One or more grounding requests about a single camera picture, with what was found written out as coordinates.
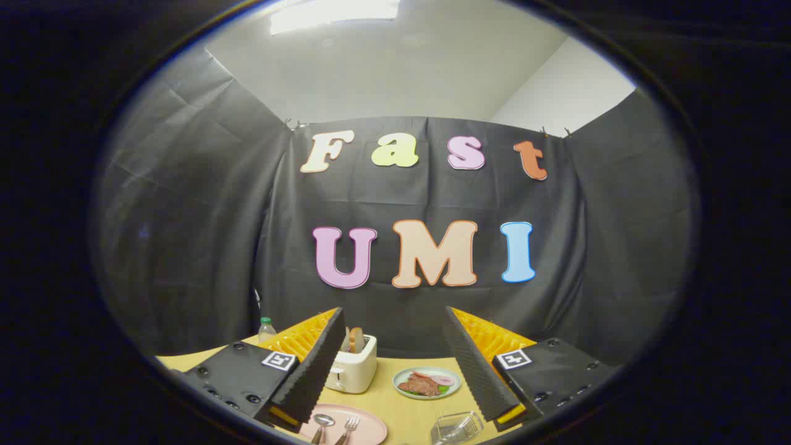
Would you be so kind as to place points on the pink round plate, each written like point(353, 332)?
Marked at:
point(371, 429)

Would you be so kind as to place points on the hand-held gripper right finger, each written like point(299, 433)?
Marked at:
point(476, 371)

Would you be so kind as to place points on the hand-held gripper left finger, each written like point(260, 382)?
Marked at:
point(315, 371)

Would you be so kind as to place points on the clear plastic cutlery basket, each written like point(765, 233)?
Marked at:
point(457, 428)

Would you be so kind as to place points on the clear plastic water bottle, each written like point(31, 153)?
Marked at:
point(266, 330)

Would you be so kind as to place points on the white toaster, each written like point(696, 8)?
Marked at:
point(355, 371)

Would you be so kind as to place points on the light green food plate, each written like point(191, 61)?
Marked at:
point(400, 377)

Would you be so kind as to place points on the green lettuce leaf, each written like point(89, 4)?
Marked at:
point(442, 390)

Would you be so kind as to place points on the ceiling light panel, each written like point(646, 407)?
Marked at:
point(334, 12)

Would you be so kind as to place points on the pink ham slice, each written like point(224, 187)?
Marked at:
point(443, 380)

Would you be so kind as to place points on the brown meat slice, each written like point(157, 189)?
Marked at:
point(419, 385)

